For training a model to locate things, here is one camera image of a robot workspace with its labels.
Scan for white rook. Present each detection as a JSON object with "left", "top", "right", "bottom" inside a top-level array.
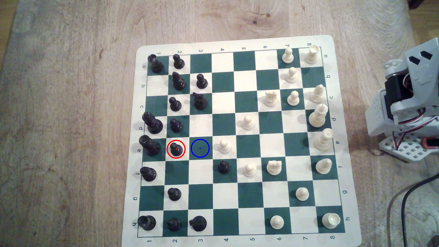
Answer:
[
  {"left": 322, "top": 213, "right": 341, "bottom": 229},
  {"left": 305, "top": 45, "right": 320, "bottom": 64}
]

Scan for orange clamp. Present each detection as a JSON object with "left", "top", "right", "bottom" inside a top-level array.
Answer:
[{"left": 421, "top": 137, "right": 439, "bottom": 150}]

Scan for green and cream chess mat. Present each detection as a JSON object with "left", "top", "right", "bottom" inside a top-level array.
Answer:
[{"left": 121, "top": 34, "right": 362, "bottom": 247}]

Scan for black knight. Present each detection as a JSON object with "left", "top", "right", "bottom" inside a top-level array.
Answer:
[
  {"left": 189, "top": 216, "right": 208, "bottom": 232},
  {"left": 192, "top": 92, "right": 208, "bottom": 110}
]

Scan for white knight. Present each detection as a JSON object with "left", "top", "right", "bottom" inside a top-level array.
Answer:
[
  {"left": 266, "top": 160, "right": 283, "bottom": 176},
  {"left": 263, "top": 90, "right": 279, "bottom": 107}
]

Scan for black queen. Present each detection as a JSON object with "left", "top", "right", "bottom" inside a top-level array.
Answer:
[{"left": 142, "top": 111, "right": 164, "bottom": 134}]

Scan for black rook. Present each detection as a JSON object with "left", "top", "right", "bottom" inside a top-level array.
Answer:
[
  {"left": 147, "top": 54, "right": 164, "bottom": 73},
  {"left": 137, "top": 215, "right": 157, "bottom": 231}
]

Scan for black power cable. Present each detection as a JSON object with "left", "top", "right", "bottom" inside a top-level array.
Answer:
[{"left": 401, "top": 173, "right": 439, "bottom": 247}]

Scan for base servo wires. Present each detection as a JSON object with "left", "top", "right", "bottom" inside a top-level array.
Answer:
[{"left": 393, "top": 115, "right": 439, "bottom": 151}]

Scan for white king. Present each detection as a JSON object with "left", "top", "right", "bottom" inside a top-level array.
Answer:
[{"left": 314, "top": 128, "right": 334, "bottom": 152}]

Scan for white bishop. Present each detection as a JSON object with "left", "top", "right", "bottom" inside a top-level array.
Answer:
[
  {"left": 316, "top": 158, "right": 333, "bottom": 175},
  {"left": 310, "top": 84, "right": 326, "bottom": 104}
]

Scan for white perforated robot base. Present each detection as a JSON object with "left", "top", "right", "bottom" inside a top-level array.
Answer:
[{"left": 364, "top": 87, "right": 439, "bottom": 163}]

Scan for black king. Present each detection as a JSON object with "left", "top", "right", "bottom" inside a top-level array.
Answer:
[{"left": 139, "top": 135, "right": 161, "bottom": 156}]

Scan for black bishop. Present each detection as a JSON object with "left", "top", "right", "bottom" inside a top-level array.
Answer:
[
  {"left": 140, "top": 167, "right": 157, "bottom": 182},
  {"left": 171, "top": 71, "right": 187, "bottom": 91}
]

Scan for white queen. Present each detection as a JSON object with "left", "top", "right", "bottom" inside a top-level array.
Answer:
[{"left": 308, "top": 104, "right": 329, "bottom": 128}]

